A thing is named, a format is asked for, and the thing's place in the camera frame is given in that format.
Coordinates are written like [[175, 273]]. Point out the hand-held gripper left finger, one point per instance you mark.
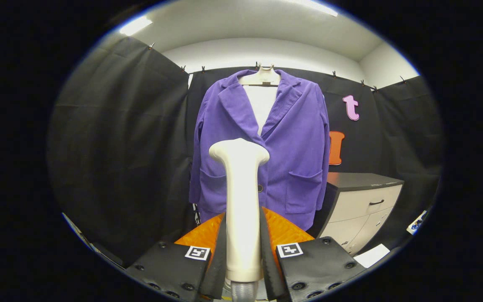
[[219, 260]]

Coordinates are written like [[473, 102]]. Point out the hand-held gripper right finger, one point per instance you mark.
[[268, 260]]

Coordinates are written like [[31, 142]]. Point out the white garment steamer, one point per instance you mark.
[[242, 209]]

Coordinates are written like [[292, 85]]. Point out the white paper sheet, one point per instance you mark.
[[371, 256]]

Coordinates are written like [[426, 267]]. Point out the grey top drawer cabinet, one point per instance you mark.
[[363, 201]]

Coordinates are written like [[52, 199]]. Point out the black backdrop cloth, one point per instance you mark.
[[120, 147]]

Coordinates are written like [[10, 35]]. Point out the white side table with items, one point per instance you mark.
[[416, 223]]

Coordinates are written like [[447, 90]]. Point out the white mannequin torso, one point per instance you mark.
[[262, 105]]

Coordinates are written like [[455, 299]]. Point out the row of black cloth clips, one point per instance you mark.
[[334, 74]]

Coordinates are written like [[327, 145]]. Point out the ceiling light strip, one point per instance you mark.
[[134, 26]]

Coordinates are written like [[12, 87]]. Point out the ceiling light panel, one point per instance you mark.
[[315, 6]]

